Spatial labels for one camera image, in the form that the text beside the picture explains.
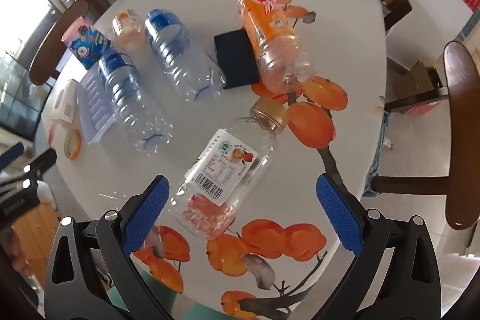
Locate blue pink printed paper cup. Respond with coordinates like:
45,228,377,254
62,16,113,70

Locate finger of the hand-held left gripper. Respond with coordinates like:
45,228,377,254
0,142,24,171
0,148,58,198

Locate clear bottle with gold cap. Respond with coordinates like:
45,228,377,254
170,97,289,240

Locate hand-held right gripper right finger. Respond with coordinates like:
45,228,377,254
316,173,442,320

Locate pale plastic ice tray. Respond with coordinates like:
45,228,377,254
77,70,119,145

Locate glass tank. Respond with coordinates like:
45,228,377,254
0,50,54,141

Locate white small carton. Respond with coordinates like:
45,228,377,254
50,79,81,126

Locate brown cardboard box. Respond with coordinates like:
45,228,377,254
386,58,451,115

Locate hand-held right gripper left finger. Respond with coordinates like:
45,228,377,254
44,175,177,320

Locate blue label clear plastic bottle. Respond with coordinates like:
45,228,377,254
97,49,175,156
144,9,228,104

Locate orange label plastic bottle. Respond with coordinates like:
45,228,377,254
236,0,318,94

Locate yellow tape roll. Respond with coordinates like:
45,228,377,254
64,129,83,160

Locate black flat box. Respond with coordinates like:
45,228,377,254
214,28,262,90

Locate small clear peach bottle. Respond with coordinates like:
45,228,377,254
112,9,147,53

